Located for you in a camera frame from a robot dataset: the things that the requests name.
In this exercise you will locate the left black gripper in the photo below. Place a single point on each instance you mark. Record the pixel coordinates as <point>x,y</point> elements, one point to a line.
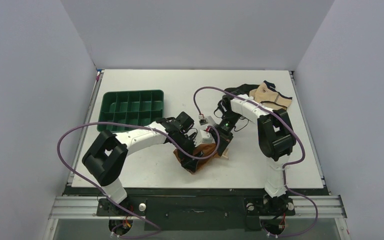
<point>188,164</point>

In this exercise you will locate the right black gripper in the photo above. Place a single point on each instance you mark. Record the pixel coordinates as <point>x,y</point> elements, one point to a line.
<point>223,143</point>

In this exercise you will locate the brown underwear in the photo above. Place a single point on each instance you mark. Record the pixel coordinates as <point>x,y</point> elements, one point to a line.
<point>202,151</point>

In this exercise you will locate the beige underwear with dark trim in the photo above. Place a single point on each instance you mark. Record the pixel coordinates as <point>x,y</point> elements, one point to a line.
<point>267,95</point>

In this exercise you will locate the green compartment tray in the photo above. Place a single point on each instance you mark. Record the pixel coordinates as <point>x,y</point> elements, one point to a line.
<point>140,107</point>

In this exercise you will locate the black patterned underwear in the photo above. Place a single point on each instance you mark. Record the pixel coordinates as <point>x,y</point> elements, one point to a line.
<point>243,89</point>

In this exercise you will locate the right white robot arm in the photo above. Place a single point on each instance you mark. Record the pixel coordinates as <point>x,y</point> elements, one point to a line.
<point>274,133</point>

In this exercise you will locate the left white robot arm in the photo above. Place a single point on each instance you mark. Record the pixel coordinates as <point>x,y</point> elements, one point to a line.
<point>106,156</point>

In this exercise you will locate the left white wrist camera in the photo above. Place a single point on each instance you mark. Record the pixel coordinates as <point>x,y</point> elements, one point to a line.
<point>203,137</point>

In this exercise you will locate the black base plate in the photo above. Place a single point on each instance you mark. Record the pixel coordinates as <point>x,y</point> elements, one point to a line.
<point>172,209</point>

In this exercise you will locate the aluminium frame rail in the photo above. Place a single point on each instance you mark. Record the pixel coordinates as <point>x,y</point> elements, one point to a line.
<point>78,208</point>

